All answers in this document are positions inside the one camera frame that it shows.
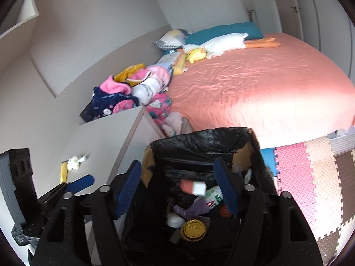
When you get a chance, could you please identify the navy rabbit fleece blanket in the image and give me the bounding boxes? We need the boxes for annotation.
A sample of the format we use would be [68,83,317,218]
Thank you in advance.
[92,87,139,118]

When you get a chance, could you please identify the grey patterned pillow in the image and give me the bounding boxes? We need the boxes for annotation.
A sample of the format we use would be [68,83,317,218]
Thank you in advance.
[154,29,189,51]

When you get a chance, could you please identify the white room door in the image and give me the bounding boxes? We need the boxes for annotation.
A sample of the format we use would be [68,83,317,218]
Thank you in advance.
[241,0,282,34]

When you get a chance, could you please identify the yellow garment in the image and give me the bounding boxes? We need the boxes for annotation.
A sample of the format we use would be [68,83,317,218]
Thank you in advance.
[113,63,145,87]

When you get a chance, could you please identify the yellow snack wrapper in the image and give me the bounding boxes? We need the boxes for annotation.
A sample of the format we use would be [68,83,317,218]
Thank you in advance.
[59,161,69,183]

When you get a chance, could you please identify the teal pillow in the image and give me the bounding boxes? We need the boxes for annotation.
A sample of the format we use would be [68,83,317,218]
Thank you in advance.
[185,22,265,45]

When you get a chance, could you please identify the pink white small box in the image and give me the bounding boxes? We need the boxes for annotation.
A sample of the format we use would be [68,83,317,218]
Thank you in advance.
[180,180,206,196]

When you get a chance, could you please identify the pink fleece garment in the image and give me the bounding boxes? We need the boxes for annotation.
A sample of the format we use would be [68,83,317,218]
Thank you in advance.
[99,76,132,95]

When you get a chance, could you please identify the pink bed sheet mattress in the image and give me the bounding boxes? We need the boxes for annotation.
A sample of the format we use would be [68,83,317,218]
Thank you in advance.
[168,34,354,148]

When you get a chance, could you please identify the purple plastic trash bag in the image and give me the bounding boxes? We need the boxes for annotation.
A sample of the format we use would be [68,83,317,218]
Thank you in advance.
[173,199,210,219]

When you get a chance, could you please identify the grey bedside cabinet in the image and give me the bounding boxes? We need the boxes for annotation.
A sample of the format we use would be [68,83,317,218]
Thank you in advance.
[52,105,167,266]

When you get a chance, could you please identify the black lined cardboard trash box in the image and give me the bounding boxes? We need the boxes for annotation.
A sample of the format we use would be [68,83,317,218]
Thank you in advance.
[142,127,276,240]

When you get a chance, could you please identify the black wall socket panel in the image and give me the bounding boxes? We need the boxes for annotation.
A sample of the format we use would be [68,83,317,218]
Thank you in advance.
[79,100,96,123]

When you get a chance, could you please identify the gold round lid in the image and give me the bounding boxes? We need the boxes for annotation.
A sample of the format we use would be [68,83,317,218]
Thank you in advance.
[181,219,207,241]

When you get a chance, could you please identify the white green plastic bottle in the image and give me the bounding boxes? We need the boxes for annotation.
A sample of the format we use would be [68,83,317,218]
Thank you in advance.
[194,186,223,209]

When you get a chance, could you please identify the pink patterned pyjamas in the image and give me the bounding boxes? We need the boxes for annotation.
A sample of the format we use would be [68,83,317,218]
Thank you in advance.
[112,93,172,127]

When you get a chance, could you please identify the yellow duck plush toy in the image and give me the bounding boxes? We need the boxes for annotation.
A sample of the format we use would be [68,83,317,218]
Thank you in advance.
[186,48,207,64]

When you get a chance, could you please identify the white goose plush toy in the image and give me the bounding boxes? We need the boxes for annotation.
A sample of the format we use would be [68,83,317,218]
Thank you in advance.
[183,33,281,59]

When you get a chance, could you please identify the colourful foam floor mat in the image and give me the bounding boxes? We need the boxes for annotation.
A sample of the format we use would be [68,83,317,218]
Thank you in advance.
[261,133,354,265]

